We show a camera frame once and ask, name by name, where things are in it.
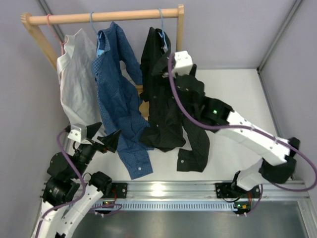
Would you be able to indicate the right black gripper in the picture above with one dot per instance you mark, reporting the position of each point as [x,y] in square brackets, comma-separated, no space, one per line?
[177,76]

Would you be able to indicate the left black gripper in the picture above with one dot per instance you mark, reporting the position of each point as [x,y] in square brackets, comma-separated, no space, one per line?
[110,141]

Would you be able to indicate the light blue wire hanger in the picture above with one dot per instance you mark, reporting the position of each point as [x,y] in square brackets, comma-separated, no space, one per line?
[162,34]

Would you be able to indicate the black pinstriped shirt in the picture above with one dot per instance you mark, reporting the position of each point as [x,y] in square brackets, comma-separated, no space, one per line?
[169,128]

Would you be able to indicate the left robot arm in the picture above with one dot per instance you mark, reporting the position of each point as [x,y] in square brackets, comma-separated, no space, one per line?
[67,198]

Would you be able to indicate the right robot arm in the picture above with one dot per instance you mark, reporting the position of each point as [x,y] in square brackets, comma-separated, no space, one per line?
[277,155]

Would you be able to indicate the blue checkered shirt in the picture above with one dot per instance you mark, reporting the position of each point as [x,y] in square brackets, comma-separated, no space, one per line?
[117,73]

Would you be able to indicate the blue hanger under blue shirt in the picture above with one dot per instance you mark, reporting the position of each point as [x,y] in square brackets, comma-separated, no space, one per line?
[95,29]

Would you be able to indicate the white shirt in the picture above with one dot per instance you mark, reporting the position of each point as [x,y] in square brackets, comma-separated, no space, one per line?
[78,89]

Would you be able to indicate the wooden clothes rack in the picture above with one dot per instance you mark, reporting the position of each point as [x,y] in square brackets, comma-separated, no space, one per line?
[32,23]

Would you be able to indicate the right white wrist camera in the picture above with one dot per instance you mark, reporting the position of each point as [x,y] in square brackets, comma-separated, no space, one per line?
[182,64]

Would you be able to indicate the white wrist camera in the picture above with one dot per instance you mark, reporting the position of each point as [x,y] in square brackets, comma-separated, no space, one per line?
[182,64]
[78,133]

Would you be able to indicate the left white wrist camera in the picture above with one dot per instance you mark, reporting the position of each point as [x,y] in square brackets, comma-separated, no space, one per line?
[78,133]

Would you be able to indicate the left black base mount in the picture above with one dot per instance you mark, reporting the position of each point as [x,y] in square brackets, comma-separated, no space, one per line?
[118,190]

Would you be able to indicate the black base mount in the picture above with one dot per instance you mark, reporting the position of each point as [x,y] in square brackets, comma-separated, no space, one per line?
[226,190]
[118,190]

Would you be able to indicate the aluminium mounting rail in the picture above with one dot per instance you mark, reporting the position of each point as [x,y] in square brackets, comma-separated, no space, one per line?
[205,191]

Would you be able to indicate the slotted grey cable duct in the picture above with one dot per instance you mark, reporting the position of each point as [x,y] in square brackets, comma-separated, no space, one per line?
[126,205]

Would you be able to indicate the pink wire hanger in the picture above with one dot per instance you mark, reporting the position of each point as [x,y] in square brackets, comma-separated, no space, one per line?
[61,42]

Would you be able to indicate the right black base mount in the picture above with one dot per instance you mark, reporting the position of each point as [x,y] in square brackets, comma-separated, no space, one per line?
[226,190]

